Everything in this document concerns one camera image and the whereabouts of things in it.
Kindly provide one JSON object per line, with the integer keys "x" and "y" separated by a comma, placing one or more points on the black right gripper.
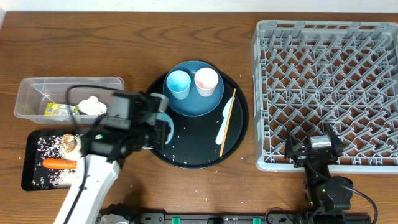
{"x": 300, "y": 158}

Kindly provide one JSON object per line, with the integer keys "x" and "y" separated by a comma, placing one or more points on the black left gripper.
{"x": 164, "y": 130}

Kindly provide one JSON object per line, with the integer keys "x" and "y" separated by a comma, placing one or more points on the light blue bowl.
{"x": 169, "y": 124}

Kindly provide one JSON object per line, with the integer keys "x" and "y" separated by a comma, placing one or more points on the white napkin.
{"x": 92, "y": 106}

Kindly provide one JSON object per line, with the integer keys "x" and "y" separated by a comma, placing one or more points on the brown food scrap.
{"x": 68, "y": 142}

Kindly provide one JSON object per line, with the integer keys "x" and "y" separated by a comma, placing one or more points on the light blue cup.
{"x": 178, "y": 83}

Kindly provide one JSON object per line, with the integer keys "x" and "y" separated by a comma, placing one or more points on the green yellow snack wrapper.
{"x": 60, "y": 112}

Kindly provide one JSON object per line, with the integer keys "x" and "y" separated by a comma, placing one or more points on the orange carrot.
{"x": 52, "y": 163}

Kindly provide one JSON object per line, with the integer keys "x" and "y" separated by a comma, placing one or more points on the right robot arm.
{"x": 329, "y": 196}

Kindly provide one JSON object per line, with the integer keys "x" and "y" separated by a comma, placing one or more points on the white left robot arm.
{"x": 95, "y": 175}

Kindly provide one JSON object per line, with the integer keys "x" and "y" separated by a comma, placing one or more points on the grey dishwasher rack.
{"x": 309, "y": 75}

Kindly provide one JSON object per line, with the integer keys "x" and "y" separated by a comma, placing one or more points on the round black tray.
{"x": 193, "y": 146}

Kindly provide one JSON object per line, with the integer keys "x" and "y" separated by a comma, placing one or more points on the dark blue plate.
{"x": 194, "y": 104}

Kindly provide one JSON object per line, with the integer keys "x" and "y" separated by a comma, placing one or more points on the pink cup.
{"x": 206, "y": 80}

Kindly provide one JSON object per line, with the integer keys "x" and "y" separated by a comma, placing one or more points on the wooden chopstick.
{"x": 227, "y": 124}

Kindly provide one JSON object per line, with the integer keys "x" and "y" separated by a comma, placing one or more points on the light blue plastic knife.
{"x": 225, "y": 113}

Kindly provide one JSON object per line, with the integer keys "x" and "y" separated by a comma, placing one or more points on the clear plastic bin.
{"x": 36, "y": 93}

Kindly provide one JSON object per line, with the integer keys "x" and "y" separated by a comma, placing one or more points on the black rectangular tray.
{"x": 44, "y": 144}

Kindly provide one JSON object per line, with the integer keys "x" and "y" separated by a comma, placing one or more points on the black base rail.
{"x": 119, "y": 213}

